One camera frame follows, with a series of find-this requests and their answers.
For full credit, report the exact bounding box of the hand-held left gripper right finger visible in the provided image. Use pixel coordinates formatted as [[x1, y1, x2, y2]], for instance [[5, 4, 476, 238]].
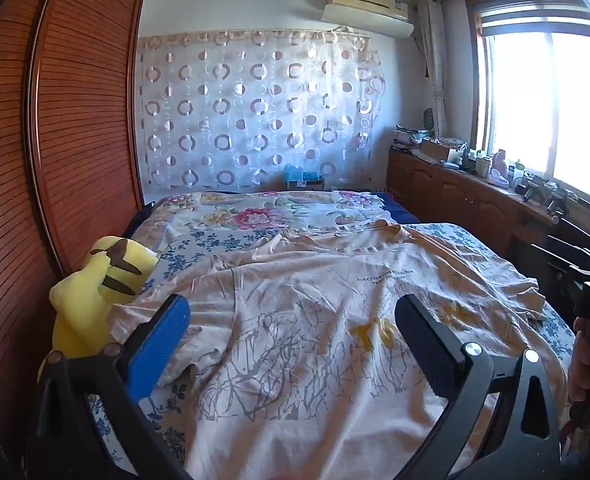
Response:
[[394, 294, 562, 480]]

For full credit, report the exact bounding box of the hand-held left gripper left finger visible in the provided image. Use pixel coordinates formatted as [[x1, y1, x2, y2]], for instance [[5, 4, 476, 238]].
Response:
[[25, 294, 192, 480]]

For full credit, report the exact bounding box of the beige printed t-shirt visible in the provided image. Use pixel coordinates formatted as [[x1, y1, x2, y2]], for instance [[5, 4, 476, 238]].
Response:
[[108, 220, 570, 480]]

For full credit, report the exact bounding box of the person's right hand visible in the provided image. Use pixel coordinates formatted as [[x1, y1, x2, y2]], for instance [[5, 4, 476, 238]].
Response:
[[568, 316, 590, 407]]

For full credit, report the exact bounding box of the grey black gadget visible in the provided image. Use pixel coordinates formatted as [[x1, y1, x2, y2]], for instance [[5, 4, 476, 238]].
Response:
[[547, 187, 572, 225], [520, 175, 550, 203]]

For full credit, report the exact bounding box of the yellow plush toy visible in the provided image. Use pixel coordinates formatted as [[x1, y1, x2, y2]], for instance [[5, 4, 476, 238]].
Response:
[[38, 235, 160, 386]]

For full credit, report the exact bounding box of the blue floral bed sheet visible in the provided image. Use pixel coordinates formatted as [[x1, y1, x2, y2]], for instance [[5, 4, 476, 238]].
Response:
[[88, 220, 576, 480]]

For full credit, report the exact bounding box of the pink ornament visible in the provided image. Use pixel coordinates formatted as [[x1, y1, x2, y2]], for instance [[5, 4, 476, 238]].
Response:
[[487, 149, 510, 183]]

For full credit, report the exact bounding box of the long wooden cabinet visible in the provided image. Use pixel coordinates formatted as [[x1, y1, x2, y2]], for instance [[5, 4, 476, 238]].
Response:
[[387, 147, 590, 281]]

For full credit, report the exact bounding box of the pink floral quilt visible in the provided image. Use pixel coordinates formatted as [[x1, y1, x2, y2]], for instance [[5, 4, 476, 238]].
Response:
[[145, 191, 393, 253]]

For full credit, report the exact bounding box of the wooden framed window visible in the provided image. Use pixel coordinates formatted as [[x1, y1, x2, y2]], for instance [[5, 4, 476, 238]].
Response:
[[467, 0, 590, 221]]

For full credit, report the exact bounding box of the open cardboard box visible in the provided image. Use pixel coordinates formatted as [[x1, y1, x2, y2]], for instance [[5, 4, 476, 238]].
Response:
[[419, 138, 456, 163]]

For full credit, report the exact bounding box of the pile of papers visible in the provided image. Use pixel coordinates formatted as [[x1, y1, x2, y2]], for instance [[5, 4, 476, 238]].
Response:
[[392, 127, 431, 151]]

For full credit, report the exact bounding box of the blue topped box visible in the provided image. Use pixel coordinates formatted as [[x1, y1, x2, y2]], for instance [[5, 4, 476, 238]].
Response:
[[282, 164, 326, 191]]

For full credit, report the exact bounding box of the beige window curtain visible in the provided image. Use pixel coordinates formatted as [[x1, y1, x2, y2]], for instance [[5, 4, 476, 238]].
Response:
[[417, 0, 448, 138]]

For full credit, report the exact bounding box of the circle patterned sheer curtain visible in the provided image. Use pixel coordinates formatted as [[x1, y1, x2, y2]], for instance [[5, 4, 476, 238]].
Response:
[[136, 27, 387, 196]]

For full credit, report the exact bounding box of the white wall air conditioner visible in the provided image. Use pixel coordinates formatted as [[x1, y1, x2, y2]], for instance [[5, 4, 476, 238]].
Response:
[[323, 0, 416, 38]]

